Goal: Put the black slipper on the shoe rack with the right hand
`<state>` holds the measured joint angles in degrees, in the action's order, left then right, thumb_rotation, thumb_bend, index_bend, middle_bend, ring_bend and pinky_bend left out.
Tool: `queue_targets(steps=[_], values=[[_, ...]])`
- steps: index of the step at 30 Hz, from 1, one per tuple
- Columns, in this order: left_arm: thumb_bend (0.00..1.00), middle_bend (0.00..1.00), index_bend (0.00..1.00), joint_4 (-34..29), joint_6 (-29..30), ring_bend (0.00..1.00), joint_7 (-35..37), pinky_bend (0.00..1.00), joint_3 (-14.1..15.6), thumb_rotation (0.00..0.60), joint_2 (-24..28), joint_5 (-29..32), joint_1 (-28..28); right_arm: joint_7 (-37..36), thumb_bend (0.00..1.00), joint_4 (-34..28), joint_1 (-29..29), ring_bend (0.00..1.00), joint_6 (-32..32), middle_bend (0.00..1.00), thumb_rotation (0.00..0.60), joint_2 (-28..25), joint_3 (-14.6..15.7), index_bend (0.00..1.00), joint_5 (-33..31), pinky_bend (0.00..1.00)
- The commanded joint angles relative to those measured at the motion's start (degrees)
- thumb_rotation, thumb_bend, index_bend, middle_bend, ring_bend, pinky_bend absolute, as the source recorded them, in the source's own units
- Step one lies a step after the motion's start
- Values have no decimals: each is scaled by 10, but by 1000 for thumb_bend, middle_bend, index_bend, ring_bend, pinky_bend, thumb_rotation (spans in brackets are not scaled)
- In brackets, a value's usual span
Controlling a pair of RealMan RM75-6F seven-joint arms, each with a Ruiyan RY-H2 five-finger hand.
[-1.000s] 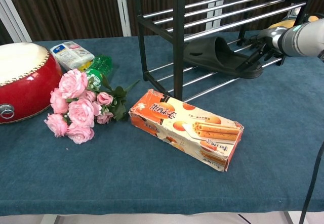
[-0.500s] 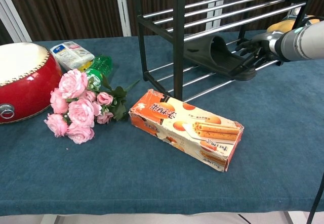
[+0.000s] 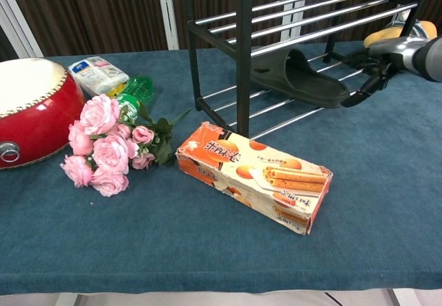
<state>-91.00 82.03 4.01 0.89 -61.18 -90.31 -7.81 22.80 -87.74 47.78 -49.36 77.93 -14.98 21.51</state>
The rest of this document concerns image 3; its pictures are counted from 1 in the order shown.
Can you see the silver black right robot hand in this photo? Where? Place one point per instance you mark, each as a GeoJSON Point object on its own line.
{"type": "Point", "coordinates": [393, 52]}

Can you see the black rubber slipper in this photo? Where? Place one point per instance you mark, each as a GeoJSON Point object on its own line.
{"type": "Point", "coordinates": [310, 85]}

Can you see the black chrome shoe rack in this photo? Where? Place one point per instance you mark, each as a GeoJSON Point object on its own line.
{"type": "Point", "coordinates": [243, 60]}

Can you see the yellow striped plush toy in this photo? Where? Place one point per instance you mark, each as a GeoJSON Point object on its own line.
{"type": "Point", "coordinates": [380, 36]}

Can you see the orange egg roll biscuit box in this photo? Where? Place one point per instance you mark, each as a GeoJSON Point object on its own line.
{"type": "Point", "coordinates": [248, 171]}

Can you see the green plastic bottle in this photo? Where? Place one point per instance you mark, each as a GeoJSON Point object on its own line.
{"type": "Point", "coordinates": [136, 92]}

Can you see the blue tablecloth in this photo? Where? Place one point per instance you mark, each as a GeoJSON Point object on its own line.
{"type": "Point", "coordinates": [172, 244]}

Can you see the white tissue pack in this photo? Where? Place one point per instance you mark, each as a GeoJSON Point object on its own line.
{"type": "Point", "coordinates": [96, 74]}

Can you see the pink artificial rose bouquet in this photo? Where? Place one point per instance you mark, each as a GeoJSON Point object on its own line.
{"type": "Point", "coordinates": [107, 150]}

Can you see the red drum with white skin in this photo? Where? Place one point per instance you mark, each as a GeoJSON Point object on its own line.
{"type": "Point", "coordinates": [34, 112]}

